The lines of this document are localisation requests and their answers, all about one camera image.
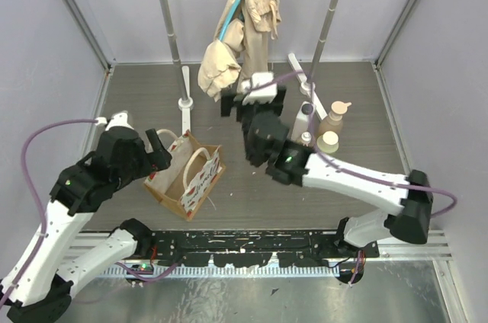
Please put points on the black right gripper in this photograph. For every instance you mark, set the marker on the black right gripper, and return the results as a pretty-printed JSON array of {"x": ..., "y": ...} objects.
[{"x": 277, "y": 107}]

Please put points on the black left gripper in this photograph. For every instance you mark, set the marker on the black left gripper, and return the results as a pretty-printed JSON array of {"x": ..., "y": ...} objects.
[{"x": 158, "y": 151}]

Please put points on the watermelon print canvas bag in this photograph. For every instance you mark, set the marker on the watermelon print canvas bag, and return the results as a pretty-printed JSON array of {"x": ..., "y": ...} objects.
[{"x": 187, "y": 183}]

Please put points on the white square bottle black cap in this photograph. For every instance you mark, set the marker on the white square bottle black cap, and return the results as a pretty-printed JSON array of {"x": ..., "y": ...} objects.
[{"x": 302, "y": 119}]

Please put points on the clear amber bottle white cap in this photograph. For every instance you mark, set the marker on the clear amber bottle white cap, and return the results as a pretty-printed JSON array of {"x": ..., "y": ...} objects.
[{"x": 305, "y": 139}]

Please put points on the beige bottle wide cap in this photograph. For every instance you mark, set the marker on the beige bottle wide cap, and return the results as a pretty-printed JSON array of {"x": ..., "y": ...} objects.
[{"x": 328, "y": 142}]

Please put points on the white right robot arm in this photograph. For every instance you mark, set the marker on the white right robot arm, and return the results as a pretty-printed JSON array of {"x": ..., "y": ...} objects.
[{"x": 403, "y": 203}]

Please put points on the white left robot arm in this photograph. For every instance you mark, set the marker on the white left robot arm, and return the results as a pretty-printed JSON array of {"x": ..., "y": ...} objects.
[{"x": 40, "y": 288}]

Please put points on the beige jacket on hanger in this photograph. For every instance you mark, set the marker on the beige jacket on hanger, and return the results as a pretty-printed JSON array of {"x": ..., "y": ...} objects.
[{"x": 244, "y": 50}]

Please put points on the tan pump bottle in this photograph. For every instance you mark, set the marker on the tan pump bottle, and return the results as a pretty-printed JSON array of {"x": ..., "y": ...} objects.
[{"x": 334, "y": 119}]

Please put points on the teal clothes hanger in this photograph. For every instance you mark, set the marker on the teal clothes hanger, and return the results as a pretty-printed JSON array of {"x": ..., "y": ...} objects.
[{"x": 234, "y": 4}]

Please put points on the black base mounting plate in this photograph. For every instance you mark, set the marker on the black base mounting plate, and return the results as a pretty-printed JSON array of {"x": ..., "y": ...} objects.
[{"x": 245, "y": 248}]

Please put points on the slotted cable duct strip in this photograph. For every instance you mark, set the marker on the slotted cable duct strip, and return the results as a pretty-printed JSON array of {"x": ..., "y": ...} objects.
[{"x": 272, "y": 269}]

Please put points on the left aluminium frame post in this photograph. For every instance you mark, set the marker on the left aluminium frame post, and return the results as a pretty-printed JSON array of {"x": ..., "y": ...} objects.
[{"x": 87, "y": 32}]

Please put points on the aluminium frame post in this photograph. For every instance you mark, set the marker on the aluminium frame post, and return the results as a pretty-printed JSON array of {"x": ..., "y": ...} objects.
[
  {"x": 400, "y": 22},
  {"x": 87, "y": 32}
]

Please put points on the right aluminium frame post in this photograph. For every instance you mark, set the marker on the right aluminium frame post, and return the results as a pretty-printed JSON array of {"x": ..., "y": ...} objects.
[{"x": 400, "y": 22}]

